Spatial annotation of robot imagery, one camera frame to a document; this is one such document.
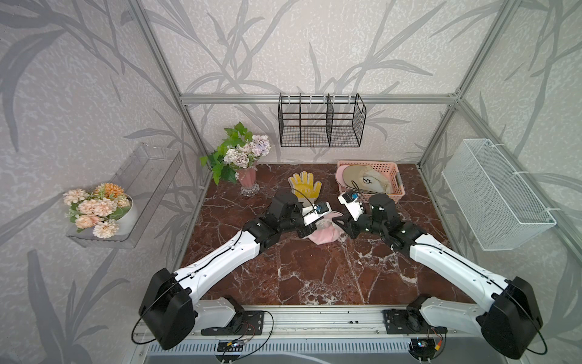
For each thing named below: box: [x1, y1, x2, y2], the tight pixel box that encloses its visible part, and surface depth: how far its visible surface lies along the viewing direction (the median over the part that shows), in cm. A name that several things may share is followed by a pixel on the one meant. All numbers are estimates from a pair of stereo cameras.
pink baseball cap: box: [306, 210, 347, 245], surface depth 91 cm
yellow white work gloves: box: [287, 171, 323, 207], surface depth 114 cm
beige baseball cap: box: [342, 164, 393, 195], surface depth 110 cm
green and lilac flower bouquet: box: [200, 122, 272, 186], surface depth 86 cm
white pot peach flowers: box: [62, 182, 138, 239], surface depth 51 cm
